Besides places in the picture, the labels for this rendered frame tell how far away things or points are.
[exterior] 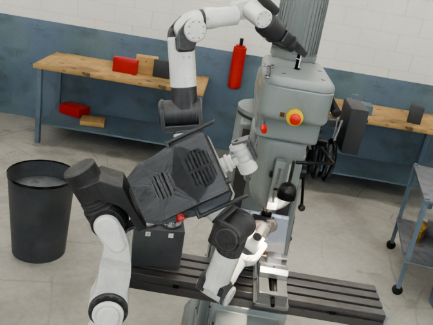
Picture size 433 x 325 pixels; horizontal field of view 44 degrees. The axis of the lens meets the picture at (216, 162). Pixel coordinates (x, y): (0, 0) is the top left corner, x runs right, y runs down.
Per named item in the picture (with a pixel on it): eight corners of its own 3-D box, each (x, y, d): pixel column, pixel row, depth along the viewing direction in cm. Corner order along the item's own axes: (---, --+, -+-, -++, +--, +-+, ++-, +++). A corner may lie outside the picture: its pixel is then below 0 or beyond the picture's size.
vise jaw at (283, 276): (287, 280, 234) (288, 273, 232) (258, 276, 234) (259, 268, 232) (286, 273, 239) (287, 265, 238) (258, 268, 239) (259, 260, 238)
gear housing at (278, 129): (317, 147, 207) (323, 122, 203) (254, 136, 207) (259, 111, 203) (308, 122, 238) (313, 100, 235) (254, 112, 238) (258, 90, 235)
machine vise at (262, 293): (288, 311, 225) (293, 289, 221) (252, 305, 225) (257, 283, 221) (283, 266, 258) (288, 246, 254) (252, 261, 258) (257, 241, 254)
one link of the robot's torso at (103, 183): (59, 182, 172) (109, 159, 172) (64, 166, 184) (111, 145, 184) (101, 249, 184) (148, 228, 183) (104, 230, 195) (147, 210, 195)
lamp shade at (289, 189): (281, 202, 203) (284, 186, 201) (273, 193, 209) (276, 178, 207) (298, 202, 205) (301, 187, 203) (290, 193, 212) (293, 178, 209)
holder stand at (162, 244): (179, 268, 242) (185, 229, 235) (130, 265, 238) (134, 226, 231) (178, 254, 253) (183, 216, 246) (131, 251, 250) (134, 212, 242)
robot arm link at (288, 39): (269, 51, 208) (250, 34, 200) (283, 29, 207) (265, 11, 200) (290, 59, 198) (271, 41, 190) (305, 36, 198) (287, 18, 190)
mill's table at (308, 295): (386, 331, 236) (391, 316, 233) (106, 284, 236) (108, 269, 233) (375, 300, 258) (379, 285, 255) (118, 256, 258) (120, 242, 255)
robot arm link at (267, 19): (269, 42, 191) (250, 24, 184) (255, 31, 199) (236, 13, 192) (290, 16, 189) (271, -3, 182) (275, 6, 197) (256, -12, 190)
